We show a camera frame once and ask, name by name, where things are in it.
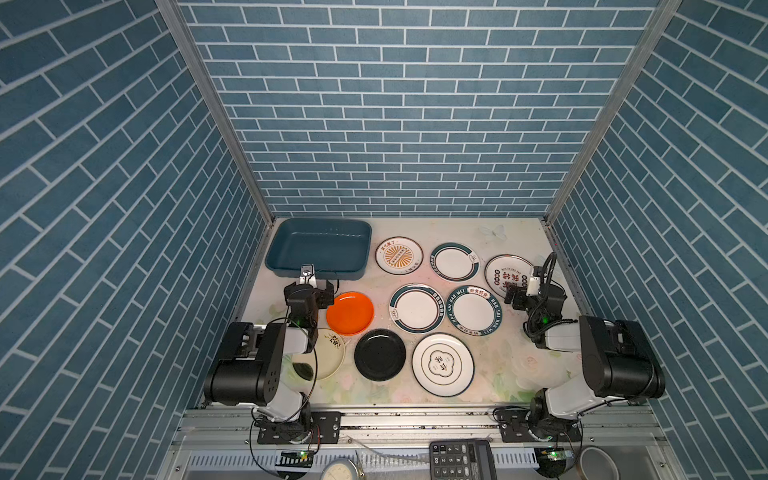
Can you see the white plate orange sunburst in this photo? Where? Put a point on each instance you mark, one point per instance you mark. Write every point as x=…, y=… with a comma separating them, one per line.
x=399, y=255

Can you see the green circuit board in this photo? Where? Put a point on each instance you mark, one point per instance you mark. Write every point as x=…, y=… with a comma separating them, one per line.
x=295, y=459
x=553, y=457

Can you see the orange plastic plate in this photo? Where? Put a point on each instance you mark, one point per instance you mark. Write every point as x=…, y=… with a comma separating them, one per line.
x=350, y=314

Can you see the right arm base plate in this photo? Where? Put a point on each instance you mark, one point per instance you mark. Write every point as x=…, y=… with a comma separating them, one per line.
x=519, y=425

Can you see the white plate red characters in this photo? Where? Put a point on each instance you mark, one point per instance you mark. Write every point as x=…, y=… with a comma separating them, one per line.
x=505, y=271

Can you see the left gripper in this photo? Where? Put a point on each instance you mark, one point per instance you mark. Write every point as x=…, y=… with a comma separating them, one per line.
x=309, y=287

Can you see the large white plate teal rim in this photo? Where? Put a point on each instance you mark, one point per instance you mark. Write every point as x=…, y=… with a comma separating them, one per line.
x=416, y=308

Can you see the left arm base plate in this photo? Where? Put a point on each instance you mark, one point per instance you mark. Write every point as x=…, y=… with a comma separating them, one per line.
x=317, y=427

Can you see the white plate teal lettered rim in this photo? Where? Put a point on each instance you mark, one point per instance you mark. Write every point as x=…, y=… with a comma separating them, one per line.
x=474, y=311

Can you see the white plate cloud outline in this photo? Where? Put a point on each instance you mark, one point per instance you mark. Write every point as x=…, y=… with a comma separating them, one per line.
x=443, y=365

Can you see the black round plate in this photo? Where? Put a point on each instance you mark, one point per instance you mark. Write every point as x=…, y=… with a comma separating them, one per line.
x=380, y=355

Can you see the teal plastic bin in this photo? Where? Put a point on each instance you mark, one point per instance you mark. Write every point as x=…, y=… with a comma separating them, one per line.
x=337, y=248

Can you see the left green circuit board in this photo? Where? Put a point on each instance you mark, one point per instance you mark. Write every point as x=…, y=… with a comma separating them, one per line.
x=295, y=459

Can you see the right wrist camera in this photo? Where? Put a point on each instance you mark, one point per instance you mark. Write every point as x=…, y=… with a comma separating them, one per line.
x=533, y=286

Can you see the cream plate with dark spot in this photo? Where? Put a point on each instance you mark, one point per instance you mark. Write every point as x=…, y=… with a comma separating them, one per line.
x=327, y=357

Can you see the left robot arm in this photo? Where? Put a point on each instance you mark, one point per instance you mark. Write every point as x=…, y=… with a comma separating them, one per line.
x=248, y=363

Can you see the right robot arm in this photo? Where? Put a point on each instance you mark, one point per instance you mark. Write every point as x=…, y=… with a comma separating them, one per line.
x=617, y=365

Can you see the black calculator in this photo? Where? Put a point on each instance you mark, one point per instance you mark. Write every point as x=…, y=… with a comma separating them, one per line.
x=461, y=459

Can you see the right green circuit board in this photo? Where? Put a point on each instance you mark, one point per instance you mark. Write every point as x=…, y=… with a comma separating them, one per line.
x=553, y=457

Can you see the round white clock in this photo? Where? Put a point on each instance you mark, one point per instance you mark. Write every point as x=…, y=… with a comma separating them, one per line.
x=342, y=469

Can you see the white plate green red rim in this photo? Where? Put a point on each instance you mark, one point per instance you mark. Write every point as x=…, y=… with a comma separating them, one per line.
x=454, y=262

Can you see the round grey bowl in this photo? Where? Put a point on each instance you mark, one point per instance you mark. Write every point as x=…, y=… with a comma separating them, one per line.
x=596, y=464

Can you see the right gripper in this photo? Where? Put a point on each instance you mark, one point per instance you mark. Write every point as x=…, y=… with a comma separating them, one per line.
x=522, y=297

